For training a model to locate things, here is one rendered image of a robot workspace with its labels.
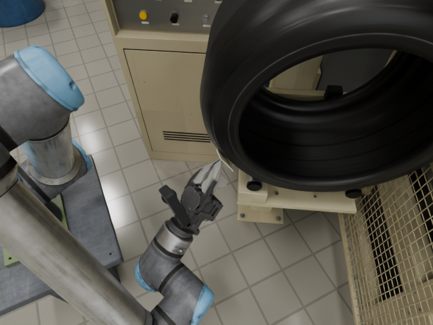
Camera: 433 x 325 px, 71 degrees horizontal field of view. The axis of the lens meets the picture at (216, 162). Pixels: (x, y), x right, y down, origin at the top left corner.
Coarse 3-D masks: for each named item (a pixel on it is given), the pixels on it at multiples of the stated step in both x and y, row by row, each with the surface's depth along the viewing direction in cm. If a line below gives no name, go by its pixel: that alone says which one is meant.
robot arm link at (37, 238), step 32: (0, 160) 44; (0, 192) 45; (0, 224) 45; (32, 224) 48; (32, 256) 49; (64, 256) 52; (64, 288) 53; (96, 288) 56; (96, 320) 58; (128, 320) 61; (160, 320) 69
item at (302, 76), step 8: (320, 56) 92; (304, 64) 95; (312, 64) 95; (288, 72) 98; (296, 72) 98; (304, 72) 98; (312, 72) 97; (272, 80) 110; (280, 80) 101; (288, 80) 101; (296, 80) 100; (304, 80) 100; (312, 80) 100; (288, 88) 104; (296, 88) 103; (304, 88) 103; (256, 208) 178; (264, 208) 177
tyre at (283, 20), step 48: (240, 0) 55; (288, 0) 45; (336, 0) 43; (384, 0) 42; (432, 0) 42; (240, 48) 51; (288, 48) 48; (336, 48) 46; (384, 48) 46; (432, 48) 45; (240, 96) 56; (384, 96) 87; (432, 96) 74; (240, 144) 68; (288, 144) 95; (336, 144) 92; (384, 144) 83; (432, 144) 63
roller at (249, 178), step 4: (248, 176) 88; (248, 180) 87; (252, 180) 86; (256, 180) 86; (248, 184) 87; (252, 184) 86; (256, 184) 86; (260, 184) 86; (248, 188) 88; (252, 188) 88; (256, 188) 87; (260, 188) 87
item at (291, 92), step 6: (270, 90) 103; (276, 90) 103; (282, 90) 103; (288, 90) 103; (294, 90) 103; (300, 90) 103; (306, 90) 103; (312, 90) 103; (318, 90) 103; (282, 96) 103; (288, 96) 103; (294, 96) 103; (300, 96) 103; (306, 96) 103; (312, 96) 102; (318, 96) 102
